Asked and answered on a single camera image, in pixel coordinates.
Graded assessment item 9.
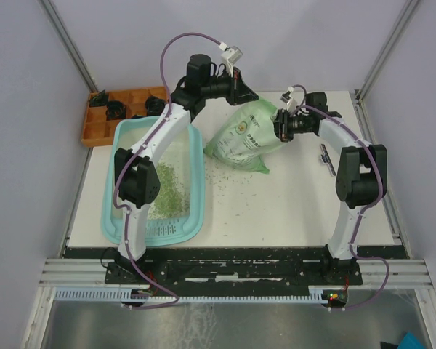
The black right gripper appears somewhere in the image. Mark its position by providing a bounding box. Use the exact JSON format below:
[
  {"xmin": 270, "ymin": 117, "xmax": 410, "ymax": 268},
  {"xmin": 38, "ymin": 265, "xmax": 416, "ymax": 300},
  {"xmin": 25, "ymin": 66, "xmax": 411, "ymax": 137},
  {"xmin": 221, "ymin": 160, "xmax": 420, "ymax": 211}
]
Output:
[{"xmin": 259, "ymin": 110, "xmax": 310, "ymax": 145}]

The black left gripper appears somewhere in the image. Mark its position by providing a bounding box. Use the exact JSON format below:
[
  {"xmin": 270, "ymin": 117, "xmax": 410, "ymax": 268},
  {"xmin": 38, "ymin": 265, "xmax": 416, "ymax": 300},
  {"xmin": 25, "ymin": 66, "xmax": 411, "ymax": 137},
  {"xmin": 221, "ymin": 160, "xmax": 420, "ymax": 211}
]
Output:
[{"xmin": 203, "ymin": 67, "xmax": 261, "ymax": 106}]

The green cat litter bag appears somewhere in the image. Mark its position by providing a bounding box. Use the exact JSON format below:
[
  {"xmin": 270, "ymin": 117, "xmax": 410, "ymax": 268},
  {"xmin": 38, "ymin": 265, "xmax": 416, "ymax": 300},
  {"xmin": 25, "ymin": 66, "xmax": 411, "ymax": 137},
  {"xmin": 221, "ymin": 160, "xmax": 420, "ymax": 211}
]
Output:
[{"xmin": 204, "ymin": 99, "xmax": 283, "ymax": 174}]

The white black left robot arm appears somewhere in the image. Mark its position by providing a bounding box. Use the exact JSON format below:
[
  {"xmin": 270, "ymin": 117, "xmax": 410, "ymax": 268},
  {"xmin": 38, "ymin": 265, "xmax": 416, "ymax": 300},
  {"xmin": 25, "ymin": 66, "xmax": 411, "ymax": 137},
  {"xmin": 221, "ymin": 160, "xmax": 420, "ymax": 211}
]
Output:
[{"xmin": 113, "ymin": 47, "xmax": 259, "ymax": 284}]

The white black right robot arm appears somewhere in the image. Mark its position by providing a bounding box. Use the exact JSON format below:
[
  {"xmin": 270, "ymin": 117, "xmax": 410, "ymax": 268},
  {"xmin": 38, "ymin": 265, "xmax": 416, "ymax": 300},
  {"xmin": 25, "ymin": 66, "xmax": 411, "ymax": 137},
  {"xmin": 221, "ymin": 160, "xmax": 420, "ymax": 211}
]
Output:
[{"xmin": 273, "ymin": 87, "xmax": 387, "ymax": 284}]

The green litter granules pile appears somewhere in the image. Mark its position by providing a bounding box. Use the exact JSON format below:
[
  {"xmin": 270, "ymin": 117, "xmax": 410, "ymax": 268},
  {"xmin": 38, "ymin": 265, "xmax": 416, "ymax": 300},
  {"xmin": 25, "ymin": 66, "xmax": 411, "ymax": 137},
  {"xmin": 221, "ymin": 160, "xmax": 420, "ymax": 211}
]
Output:
[{"xmin": 148, "ymin": 163, "xmax": 190, "ymax": 219}]

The teal plastic litter box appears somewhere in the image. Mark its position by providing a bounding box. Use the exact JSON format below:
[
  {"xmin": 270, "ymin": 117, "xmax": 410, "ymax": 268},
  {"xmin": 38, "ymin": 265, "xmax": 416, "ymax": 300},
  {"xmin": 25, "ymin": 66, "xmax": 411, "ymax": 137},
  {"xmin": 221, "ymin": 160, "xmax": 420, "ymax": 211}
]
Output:
[{"xmin": 100, "ymin": 117, "xmax": 206, "ymax": 247}]

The white plastic clip tool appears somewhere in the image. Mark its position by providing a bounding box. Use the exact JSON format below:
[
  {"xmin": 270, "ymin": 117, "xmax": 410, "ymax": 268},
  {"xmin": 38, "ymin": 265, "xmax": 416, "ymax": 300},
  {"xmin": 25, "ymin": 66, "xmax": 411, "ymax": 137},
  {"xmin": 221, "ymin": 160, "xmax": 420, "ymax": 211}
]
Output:
[{"xmin": 320, "ymin": 143, "xmax": 336, "ymax": 177}]

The black round part in tray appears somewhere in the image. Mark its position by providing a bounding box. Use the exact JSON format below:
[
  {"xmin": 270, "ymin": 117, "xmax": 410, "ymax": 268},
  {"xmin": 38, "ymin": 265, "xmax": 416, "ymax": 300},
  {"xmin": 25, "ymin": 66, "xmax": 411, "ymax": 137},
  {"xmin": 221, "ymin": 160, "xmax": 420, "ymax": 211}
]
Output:
[{"xmin": 145, "ymin": 95, "xmax": 166, "ymax": 116}]

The orange compartment tray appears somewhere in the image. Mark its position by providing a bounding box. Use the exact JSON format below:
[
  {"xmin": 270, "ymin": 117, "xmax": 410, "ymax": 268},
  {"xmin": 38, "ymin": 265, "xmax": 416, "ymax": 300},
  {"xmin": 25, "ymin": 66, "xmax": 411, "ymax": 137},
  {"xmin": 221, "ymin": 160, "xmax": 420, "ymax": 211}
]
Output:
[{"xmin": 81, "ymin": 87, "xmax": 166, "ymax": 148}]

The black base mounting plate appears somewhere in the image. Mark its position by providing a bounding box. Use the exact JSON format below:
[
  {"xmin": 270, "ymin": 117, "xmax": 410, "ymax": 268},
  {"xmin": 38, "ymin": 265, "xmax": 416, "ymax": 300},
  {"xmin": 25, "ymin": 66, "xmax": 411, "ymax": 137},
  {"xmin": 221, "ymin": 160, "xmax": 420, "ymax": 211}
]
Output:
[{"xmin": 105, "ymin": 247, "xmax": 363, "ymax": 295}]

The blue object bottom corner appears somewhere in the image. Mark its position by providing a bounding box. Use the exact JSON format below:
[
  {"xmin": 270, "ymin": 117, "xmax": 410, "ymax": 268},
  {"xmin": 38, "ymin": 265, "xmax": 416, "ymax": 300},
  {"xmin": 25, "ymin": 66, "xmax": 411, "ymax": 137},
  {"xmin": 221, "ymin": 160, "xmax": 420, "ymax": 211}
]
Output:
[{"xmin": 397, "ymin": 332, "xmax": 426, "ymax": 349}]

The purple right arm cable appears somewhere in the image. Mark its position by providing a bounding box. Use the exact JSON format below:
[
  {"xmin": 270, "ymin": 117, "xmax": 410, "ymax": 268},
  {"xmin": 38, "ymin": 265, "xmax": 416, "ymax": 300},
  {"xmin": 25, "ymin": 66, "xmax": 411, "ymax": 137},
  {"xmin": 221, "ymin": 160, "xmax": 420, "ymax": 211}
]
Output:
[{"xmin": 286, "ymin": 84, "xmax": 391, "ymax": 312}]

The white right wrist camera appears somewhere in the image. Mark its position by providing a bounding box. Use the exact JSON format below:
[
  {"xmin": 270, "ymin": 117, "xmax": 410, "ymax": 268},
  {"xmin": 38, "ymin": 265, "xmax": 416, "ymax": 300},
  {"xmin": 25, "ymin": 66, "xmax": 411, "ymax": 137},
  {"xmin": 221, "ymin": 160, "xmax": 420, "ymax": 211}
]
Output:
[{"xmin": 280, "ymin": 87, "xmax": 298, "ymax": 114}]

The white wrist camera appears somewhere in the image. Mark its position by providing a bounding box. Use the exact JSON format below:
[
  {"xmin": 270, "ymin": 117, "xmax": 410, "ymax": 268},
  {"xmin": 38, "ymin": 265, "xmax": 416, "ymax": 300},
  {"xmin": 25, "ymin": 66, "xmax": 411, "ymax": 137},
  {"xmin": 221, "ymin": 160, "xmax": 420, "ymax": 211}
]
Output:
[
  {"xmin": 219, "ymin": 42, "xmax": 243, "ymax": 76},
  {"xmin": 280, "ymin": 87, "xmax": 298, "ymax": 114}
]

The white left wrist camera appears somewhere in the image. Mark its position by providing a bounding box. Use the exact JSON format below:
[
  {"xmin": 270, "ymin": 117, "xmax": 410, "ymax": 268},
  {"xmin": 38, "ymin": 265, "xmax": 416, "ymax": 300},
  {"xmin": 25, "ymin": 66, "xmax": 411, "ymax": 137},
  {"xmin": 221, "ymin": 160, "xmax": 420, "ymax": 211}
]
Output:
[{"xmin": 219, "ymin": 42, "xmax": 243, "ymax": 76}]

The black ring part in tray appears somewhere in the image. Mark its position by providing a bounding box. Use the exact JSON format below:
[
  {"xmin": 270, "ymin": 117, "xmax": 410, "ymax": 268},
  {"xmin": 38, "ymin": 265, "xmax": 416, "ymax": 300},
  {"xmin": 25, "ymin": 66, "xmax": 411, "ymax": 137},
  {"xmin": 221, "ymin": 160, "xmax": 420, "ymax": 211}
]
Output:
[{"xmin": 105, "ymin": 100, "xmax": 127, "ymax": 121}]

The aluminium frame rail left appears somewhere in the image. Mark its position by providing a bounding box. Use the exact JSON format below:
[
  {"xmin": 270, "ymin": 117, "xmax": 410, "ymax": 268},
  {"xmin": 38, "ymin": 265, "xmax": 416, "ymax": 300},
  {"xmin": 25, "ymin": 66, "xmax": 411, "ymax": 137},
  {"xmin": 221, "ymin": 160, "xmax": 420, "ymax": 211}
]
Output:
[{"xmin": 38, "ymin": 0, "xmax": 98, "ymax": 92}]

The white slotted cable duct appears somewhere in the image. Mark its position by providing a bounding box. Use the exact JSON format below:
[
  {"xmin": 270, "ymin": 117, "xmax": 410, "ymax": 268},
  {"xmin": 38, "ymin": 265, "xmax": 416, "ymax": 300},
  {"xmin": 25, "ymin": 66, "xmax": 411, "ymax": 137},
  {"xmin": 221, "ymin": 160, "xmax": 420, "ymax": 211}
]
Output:
[{"xmin": 54, "ymin": 286, "xmax": 327, "ymax": 304}]

